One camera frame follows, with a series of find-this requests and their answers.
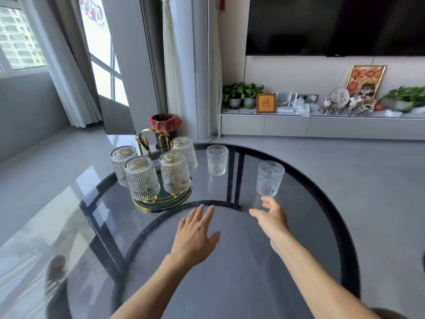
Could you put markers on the balcony window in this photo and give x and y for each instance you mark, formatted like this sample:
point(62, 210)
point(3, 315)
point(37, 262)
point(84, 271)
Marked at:
point(18, 39)

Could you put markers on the person's left forearm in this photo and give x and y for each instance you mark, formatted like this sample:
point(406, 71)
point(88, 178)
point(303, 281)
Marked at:
point(156, 289)

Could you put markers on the gold framed colourful picture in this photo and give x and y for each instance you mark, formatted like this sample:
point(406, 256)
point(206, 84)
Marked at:
point(365, 81)

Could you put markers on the white router with antennas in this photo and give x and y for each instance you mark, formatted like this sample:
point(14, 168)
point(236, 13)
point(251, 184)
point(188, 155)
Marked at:
point(286, 107)

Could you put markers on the large green potted plant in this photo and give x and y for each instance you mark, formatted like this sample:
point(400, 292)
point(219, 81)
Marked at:
point(403, 96)

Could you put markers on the red hanging tassel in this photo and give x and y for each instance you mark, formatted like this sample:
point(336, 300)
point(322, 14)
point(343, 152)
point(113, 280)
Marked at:
point(221, 3)

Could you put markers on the glass balcony door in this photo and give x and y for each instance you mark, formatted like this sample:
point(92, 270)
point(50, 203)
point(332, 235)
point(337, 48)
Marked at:
point(106, 79)

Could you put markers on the wooden frame with red character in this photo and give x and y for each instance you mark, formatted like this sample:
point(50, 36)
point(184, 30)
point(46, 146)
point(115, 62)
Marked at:
point(265, 103)

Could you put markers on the grey wall socket panel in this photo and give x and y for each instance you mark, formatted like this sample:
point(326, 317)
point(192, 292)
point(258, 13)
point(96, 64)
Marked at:
point(310, 97)

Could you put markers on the white tissue pack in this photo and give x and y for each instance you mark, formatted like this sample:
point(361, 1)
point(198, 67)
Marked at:
point(301, 107)

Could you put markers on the grey curtain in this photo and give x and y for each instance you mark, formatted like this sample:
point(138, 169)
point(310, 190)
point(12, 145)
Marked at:
point(74, 46)

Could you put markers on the person's right hand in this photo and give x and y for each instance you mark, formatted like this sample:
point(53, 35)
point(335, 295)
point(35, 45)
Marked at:
point(274, 222)

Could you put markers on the round white plaque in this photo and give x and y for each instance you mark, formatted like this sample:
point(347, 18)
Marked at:
point(339, 97)

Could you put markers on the white packet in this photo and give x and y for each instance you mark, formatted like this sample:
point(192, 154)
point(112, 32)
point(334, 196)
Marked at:
point(394, 113)

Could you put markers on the embossed clear drinking glass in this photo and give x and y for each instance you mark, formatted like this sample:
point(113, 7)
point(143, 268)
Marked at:
point(217, 161)
point(175, 174)
point(186, 151)
point(119, 162)
point(270, 179)
point(142, 179)

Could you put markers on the colourful window sticker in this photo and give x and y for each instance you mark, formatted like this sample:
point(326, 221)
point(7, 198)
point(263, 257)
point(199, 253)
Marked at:
point(93, 9)

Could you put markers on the black bin with red bag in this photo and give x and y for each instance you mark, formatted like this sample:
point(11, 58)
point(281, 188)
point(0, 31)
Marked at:
point(164, 124)

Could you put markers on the grey television cabinet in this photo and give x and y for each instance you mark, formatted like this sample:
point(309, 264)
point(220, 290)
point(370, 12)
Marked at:
point(298, 126)

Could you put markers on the cream curtain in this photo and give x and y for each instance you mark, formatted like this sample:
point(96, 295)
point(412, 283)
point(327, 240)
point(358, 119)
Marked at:
point(172, 56)

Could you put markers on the white sheer curtain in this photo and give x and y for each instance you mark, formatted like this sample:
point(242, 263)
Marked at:
point(63, 86)

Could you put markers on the person's left hand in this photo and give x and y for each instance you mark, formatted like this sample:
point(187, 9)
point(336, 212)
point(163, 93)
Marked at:
point(192, 237)

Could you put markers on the gold and green cup rack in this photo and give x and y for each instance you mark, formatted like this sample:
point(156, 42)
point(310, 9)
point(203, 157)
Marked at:
point(156, 206)

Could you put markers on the black flat television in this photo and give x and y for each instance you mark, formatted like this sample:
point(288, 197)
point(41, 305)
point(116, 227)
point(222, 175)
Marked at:
point(332, 26)

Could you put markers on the person's right thumb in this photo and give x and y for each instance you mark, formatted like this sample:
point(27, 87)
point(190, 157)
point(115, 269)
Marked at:
point(256, 214)

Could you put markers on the person's right forearm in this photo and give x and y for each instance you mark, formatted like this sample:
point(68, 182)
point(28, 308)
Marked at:
point(315, 279)

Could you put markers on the row of small figurines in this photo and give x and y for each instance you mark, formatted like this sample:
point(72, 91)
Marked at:
point(345, 111)

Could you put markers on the person's left thumb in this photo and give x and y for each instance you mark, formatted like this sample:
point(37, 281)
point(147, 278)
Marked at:
point(213, 239)

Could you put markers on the white standing air conditioner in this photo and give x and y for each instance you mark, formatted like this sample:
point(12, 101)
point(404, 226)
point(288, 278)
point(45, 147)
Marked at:
point(203, 63)

